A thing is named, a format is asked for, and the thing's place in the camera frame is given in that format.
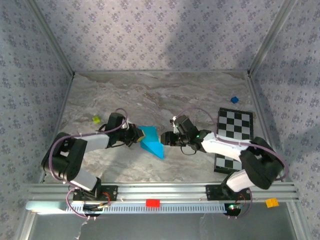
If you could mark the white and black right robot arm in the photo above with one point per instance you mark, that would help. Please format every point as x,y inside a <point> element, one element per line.
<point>260,170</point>

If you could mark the aluminium frame post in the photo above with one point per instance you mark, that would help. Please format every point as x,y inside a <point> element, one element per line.
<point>53,37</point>
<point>269,37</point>

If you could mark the blue toy brick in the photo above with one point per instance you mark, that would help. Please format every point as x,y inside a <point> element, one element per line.
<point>234,100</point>

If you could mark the blue cloth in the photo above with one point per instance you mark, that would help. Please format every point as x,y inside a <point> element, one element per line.
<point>151,140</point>

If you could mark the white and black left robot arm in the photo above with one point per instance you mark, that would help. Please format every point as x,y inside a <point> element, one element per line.
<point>65,160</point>

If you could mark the small black electronics board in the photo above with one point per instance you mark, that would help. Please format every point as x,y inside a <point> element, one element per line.
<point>92,207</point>
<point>233,208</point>

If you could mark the black and white checkerboard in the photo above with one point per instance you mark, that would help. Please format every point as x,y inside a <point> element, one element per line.
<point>235,120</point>

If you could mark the green toy brick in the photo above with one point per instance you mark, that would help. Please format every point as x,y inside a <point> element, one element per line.
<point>96,119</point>

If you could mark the orange toy brick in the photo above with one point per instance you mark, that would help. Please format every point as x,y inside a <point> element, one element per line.
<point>272,202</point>

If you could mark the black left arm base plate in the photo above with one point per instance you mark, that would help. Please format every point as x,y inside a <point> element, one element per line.
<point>111,193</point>

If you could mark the aluminium table side rail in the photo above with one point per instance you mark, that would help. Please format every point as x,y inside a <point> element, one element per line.
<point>260,105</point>
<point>63,105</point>

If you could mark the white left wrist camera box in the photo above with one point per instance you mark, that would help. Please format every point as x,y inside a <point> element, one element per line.
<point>128,125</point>

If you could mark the light blue flat bar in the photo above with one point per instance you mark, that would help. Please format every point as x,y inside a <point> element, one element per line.
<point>42,206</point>

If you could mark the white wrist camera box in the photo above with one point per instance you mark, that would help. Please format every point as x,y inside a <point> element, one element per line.
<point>128,125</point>
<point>174,119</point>

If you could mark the red toy brick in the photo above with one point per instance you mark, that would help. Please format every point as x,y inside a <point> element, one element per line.
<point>152,202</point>

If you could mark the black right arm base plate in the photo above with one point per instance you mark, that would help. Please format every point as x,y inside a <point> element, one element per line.
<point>212,192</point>

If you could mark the wide aluminium mounting rail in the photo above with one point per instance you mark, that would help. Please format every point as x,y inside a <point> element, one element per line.
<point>162,190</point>

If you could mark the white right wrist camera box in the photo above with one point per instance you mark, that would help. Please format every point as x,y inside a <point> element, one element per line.
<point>174,119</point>

